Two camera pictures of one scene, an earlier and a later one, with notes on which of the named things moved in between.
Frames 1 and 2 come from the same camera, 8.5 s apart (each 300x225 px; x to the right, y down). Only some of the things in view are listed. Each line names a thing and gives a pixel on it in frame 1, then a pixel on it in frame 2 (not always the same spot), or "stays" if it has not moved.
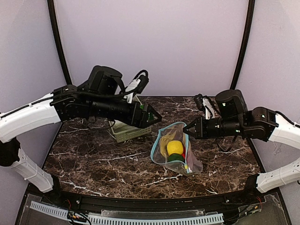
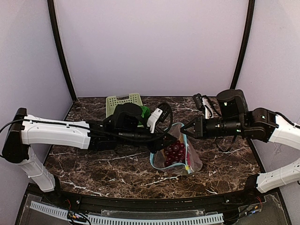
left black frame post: [52, 14] stays
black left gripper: [137, 115] → [158, 141]
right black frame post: [251, 4] stays
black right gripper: [201, 128] stays
